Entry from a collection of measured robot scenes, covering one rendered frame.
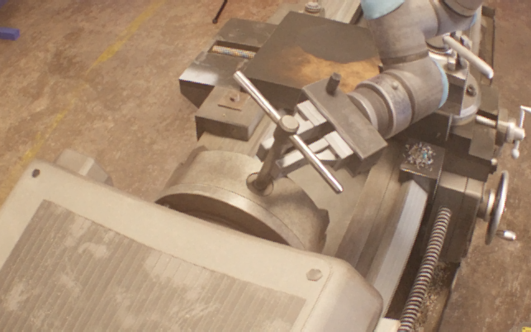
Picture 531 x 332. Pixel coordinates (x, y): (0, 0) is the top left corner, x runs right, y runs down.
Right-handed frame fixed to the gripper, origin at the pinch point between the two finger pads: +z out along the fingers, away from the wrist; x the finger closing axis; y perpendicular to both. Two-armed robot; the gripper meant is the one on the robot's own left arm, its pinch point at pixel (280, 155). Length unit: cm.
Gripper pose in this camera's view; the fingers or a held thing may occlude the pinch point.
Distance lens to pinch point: 89.3
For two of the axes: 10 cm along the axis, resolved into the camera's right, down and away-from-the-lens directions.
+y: 2.5, -5.8, -7.8
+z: -7.7, 3.7, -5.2
